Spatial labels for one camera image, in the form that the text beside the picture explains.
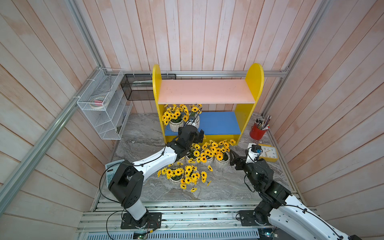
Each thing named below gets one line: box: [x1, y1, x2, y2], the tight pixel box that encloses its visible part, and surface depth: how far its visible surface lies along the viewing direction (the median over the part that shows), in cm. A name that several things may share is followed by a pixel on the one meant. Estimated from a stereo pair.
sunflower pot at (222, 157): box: [215, 147, 230, 169], surface depth 86 cm
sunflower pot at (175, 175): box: [157, 162, 185, 182], surface depth 76 cm
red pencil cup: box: [249, 115, 272, 140], surface depth 102 cm
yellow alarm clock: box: [258, 144, 279, 163], surface depth 97 cm
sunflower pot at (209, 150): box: [201, 140, 219, 159], surface depth 84 cm
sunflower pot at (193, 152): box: [185, 143, 201, 160], surface depth 86 cm
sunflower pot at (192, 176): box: [180, 165, 214, 193], surface depth 76 cm
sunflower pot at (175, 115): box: [161, 104, 190, 132], surface depth 86 cm
